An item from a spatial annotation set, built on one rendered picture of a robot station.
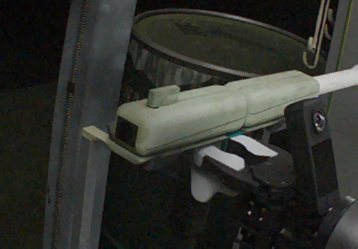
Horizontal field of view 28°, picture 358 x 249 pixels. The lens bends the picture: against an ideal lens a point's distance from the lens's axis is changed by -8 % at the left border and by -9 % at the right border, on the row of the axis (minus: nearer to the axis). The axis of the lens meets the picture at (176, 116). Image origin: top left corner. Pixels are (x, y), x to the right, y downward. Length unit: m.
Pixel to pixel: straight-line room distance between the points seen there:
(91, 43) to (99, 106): 0.08
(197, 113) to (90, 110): 0.19
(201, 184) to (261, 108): 0.11
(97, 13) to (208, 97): 0.17
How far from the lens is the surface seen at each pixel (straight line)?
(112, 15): 0.87
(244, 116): 0.81
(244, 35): 2.19
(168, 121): 0.71
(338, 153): 1.27
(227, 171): 0.74
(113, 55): 0.89
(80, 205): 0.82
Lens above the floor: 1.40
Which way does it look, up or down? 21 degrees down
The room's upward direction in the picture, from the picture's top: 11 degrees clockwise
